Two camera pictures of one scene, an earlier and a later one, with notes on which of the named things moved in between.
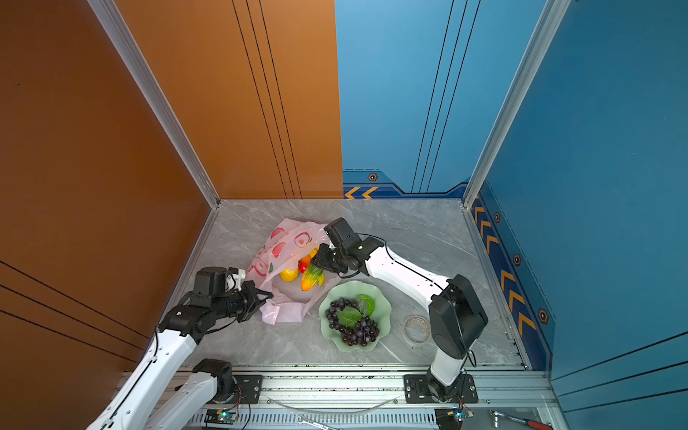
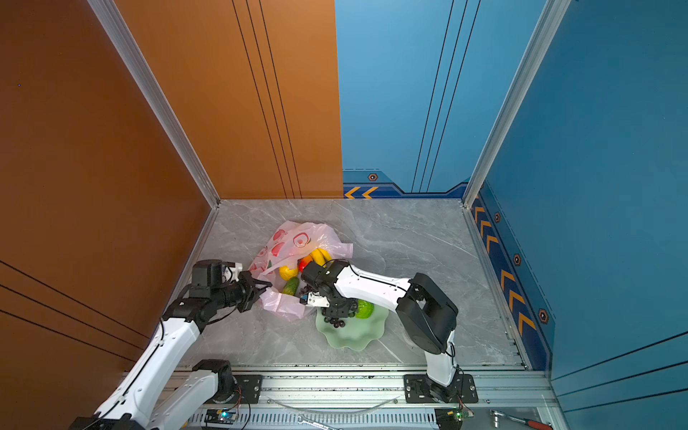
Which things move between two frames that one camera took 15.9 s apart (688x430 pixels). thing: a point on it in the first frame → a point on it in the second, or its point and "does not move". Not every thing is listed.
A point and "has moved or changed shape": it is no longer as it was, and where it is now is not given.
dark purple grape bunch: (364, 331) has moved or changed shape
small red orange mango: (304, 263) does not move
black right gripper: (322, 259) → (338, 313)
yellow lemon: (288, 275) does not move
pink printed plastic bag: (282, 244) has moved or changed shape
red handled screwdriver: (529, 422) does not move
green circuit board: (220, 417) does not move
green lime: (366, 305) does not move
